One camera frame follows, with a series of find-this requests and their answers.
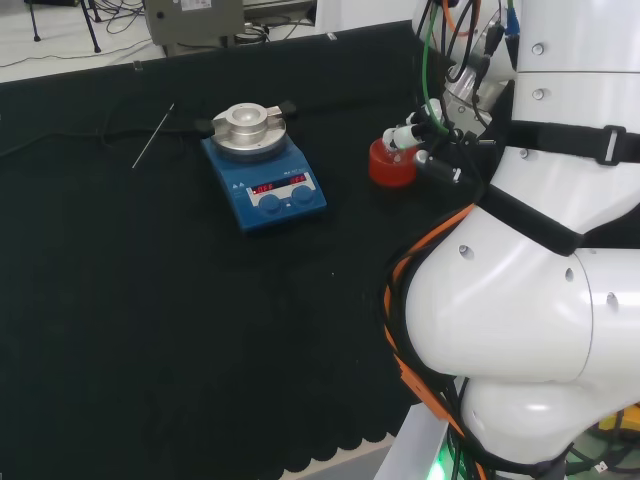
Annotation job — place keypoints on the black tripod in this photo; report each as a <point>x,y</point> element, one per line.
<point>92,36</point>

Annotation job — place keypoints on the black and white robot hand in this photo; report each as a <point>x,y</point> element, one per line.
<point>435,168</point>

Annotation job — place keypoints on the black scalloped table cloth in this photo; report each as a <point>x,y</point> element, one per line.
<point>150,300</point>

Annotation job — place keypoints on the red round flask stand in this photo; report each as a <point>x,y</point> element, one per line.
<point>390,174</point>

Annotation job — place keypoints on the thin metal probe rod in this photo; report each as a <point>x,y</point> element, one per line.
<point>152,137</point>

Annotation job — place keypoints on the grey equipment box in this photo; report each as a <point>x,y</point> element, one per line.
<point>200,20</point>

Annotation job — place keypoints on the blue heater with steel block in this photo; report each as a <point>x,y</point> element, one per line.
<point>280,210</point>

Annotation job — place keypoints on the pale base plate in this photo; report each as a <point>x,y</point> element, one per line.
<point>410,445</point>

